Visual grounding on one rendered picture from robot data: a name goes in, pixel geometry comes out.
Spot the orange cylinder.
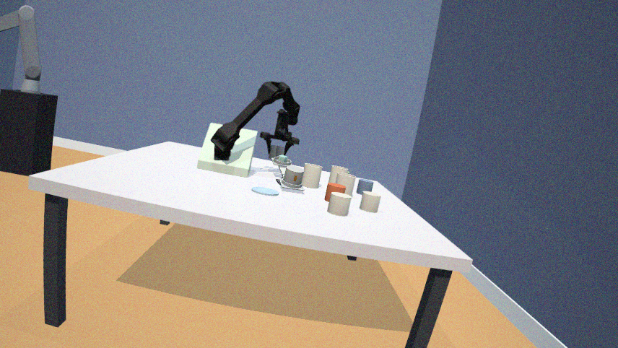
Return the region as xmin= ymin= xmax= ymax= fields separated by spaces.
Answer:
xmin=324 ymin=183 xmax=346 ymax=202

